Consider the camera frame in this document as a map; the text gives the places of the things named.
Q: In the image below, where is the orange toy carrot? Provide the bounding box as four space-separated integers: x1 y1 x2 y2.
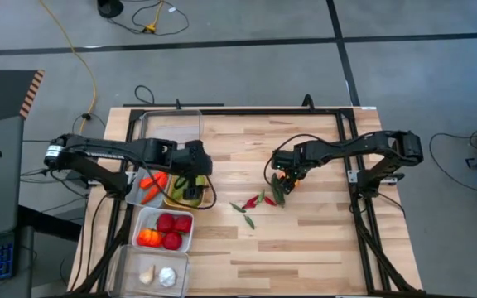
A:
141 185 166 204
138 171 168 190

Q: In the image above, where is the black aluminium table frame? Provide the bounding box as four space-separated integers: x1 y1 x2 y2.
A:
72 108 422 297

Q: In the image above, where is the round red toy fruit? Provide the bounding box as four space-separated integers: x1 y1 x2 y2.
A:
162 231 183 252

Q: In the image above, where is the beige toy garlic clove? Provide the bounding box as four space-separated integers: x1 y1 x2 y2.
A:
138 264 157 286

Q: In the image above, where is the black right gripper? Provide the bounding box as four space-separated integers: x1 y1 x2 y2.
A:
271 143 315 195

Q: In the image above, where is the clear plastic bin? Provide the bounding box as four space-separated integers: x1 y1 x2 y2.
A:
108 243 191 298
138 108 205 144

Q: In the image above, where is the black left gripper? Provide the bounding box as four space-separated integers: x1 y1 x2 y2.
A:
175 139 214 201

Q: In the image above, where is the black cable with yellow plug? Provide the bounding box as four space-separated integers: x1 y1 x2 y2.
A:
106 0 190 36

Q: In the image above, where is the yellow extension cable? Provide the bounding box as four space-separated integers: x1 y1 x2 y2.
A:
39 0 99 134

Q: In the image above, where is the black floor cable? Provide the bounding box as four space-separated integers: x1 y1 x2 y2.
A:
428 132 477 195

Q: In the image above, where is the orange round toy fruit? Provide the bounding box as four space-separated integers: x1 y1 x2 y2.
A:
137 228 164 248

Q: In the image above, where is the white toy garlic bulb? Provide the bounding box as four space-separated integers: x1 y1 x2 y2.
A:
157 267 177 288

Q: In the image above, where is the yellow plastic basket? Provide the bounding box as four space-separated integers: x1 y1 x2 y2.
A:
162 173 210 210

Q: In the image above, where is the green toy cucumber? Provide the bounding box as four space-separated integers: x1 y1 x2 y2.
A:
170 176 188 202

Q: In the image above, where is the black round floor object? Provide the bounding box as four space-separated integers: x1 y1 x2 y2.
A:
96 0 124 19

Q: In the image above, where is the black mat with striped edge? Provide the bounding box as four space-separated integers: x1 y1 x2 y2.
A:
0 69 46 127

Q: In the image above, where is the white plastic basket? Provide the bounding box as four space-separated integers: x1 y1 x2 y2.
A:
131 205 195 253

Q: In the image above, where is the dark green toy vegetable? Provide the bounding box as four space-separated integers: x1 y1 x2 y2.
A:
270 172 287 209

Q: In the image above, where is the gray plastic bin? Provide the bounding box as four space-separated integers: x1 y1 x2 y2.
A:
124 167 171 209

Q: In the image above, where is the red toy apple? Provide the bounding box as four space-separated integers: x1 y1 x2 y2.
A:
174 214 193 234
156 213 176 233

